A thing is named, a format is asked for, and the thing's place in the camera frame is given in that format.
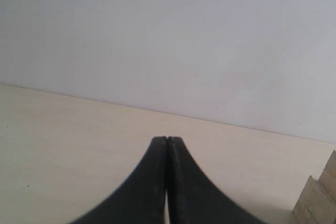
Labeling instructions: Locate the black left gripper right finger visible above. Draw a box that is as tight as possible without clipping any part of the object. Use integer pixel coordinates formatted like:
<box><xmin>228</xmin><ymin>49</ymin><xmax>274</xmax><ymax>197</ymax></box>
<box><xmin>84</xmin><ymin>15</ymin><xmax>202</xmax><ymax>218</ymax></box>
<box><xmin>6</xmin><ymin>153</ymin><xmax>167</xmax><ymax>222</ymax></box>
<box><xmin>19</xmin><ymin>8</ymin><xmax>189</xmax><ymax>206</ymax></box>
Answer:
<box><xmin>166</xmin><ymin>136</ymin><xmax>263</xmax><ymax>223</ymax></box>

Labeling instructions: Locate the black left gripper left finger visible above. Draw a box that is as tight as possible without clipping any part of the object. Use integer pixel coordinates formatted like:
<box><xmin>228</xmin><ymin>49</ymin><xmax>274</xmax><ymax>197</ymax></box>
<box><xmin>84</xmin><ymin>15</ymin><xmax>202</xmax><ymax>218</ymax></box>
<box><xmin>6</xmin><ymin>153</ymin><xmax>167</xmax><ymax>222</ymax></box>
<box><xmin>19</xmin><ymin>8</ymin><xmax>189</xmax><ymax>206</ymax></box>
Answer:
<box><xmin>73</xmin><ymin>136</ymin><xmax>167</xmax><ymax>224</ymax></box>

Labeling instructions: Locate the second largest wooden cube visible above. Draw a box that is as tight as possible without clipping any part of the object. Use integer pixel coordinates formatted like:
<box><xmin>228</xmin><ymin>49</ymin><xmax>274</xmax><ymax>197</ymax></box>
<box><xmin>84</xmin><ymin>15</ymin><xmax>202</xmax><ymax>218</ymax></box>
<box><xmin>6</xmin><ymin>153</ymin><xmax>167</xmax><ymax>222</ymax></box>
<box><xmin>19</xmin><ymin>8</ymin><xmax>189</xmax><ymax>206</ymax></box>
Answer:
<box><xmin>319</xmin><ymin>150</ymin><xmax>336</xmax><ymax>200</ymax></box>

